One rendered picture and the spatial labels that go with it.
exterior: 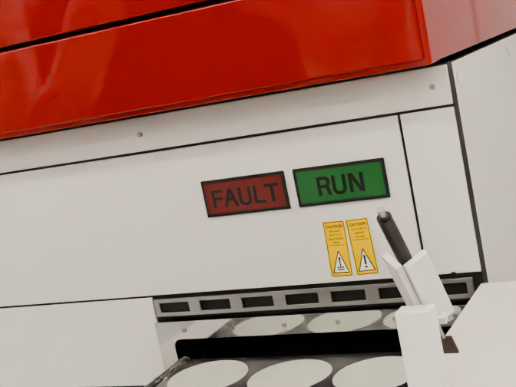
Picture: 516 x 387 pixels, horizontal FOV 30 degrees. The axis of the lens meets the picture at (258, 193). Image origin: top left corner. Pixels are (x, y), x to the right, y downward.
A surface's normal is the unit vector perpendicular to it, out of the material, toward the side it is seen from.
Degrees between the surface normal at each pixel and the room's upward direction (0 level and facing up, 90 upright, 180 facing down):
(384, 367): 0
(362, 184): 90
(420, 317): 90
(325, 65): 90
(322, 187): 90
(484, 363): 0
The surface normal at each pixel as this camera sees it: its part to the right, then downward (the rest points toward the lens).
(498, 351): -0.20, -0.97
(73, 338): -0.41, 0.22
